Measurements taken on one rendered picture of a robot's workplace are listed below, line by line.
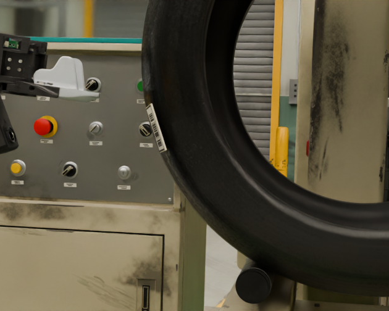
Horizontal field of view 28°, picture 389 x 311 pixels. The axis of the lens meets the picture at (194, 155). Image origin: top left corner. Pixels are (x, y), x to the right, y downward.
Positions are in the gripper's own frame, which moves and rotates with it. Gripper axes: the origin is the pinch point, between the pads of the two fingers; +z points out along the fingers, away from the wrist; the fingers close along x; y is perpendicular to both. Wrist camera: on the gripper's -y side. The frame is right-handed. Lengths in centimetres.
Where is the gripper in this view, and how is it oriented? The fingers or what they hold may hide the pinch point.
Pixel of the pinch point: (90, 99)
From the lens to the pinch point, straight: 109.9
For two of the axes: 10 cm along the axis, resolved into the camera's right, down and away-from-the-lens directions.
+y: 1.5, -9.9, -0.7
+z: 9.7, 1.6, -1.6
